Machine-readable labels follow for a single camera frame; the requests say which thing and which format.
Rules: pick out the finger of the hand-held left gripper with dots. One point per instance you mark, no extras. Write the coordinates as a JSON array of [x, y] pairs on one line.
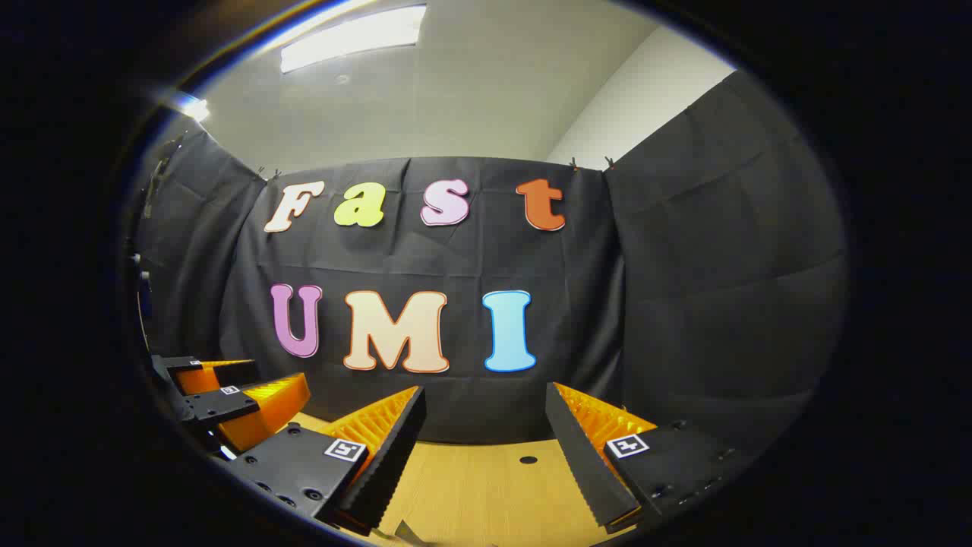
[[209, 376], [262, 414]]

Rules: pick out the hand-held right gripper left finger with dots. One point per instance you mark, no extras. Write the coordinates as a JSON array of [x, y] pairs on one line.
[[395, 448]]

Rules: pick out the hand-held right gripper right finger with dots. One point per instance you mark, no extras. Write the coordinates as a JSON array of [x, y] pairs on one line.
[[585, 463]]

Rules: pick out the black backdrop cloth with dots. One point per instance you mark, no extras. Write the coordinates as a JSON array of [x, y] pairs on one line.
[[683, 266]]

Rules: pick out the small ceiling light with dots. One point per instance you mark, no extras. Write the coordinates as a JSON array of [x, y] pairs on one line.
[[194, 108]]

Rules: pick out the long ceiling light panel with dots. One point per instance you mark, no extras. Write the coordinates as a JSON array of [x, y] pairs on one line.
[[349, 38]]

